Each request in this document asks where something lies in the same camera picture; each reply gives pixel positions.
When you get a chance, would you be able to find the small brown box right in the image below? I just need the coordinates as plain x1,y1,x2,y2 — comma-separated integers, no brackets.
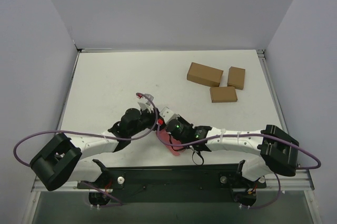
227,66,245,90

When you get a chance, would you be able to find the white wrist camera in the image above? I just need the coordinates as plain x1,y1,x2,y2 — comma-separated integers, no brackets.
136,93,154,112
159,107,179,125

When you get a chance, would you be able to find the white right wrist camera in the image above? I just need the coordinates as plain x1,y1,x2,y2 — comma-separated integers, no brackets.
159,107,179,125

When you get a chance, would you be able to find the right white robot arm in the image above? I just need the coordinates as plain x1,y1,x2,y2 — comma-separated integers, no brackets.
165,117,299,181

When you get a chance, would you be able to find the aluminium frame rail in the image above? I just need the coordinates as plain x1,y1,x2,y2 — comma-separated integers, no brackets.
31,170,314,192

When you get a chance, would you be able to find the brown cardboard box front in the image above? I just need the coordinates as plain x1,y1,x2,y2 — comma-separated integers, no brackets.
210,86,237,103

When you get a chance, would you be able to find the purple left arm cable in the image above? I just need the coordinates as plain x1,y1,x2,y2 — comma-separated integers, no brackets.
13,92,160,168

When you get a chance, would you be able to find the pink cardboard box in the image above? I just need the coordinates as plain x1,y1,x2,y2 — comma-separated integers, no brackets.
156,129,185,157

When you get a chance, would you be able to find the large brown cardboard box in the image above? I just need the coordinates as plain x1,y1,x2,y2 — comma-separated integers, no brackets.
186,62,223,87

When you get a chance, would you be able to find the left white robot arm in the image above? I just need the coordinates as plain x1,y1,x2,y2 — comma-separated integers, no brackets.
29,108,160,191

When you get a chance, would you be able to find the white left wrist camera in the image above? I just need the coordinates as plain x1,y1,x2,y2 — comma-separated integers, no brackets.
136,93,154,112

